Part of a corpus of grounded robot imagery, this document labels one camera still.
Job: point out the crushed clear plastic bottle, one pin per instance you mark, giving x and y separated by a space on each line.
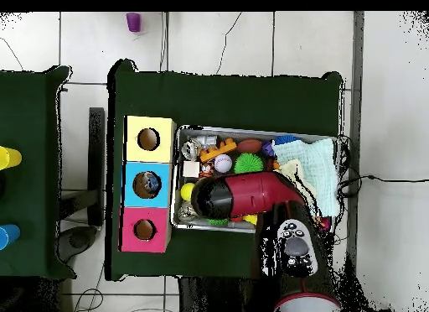
149 184

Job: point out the cream knitted cloth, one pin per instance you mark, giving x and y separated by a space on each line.
291 166

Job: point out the light blue knitted cloth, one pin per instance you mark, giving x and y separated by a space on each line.
321 164

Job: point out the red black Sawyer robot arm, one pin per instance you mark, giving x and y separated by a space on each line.
254 191

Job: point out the shallow mesh bin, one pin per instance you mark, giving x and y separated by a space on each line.
231 135

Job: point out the wooden box with three holes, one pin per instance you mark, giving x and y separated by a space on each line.
157 198

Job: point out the white baseball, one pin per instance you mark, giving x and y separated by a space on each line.
223 163

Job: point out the orange plastic block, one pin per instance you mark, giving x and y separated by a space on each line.
216 152

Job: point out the wooden cube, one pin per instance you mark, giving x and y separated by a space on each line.
191 168

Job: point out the crushed silver can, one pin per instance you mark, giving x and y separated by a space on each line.
191 148

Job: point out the green spiky ball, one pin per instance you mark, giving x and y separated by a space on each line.
248 164

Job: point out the yellow ball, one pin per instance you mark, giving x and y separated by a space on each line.
186 191

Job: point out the brown toy football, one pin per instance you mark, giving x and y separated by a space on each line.
249 146

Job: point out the round printed tin can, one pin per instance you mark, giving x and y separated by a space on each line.
186 214

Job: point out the dark green tablecloth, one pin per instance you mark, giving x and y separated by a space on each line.
234 100
30 124

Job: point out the black upright stand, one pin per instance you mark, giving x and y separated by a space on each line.
96 157

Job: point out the dark grey oval pad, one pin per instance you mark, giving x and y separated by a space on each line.
78 241

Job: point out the purple cup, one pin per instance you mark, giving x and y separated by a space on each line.
134 22

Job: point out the yellow cup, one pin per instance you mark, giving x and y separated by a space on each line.
11 158

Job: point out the blue cup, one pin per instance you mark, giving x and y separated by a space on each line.
10 234

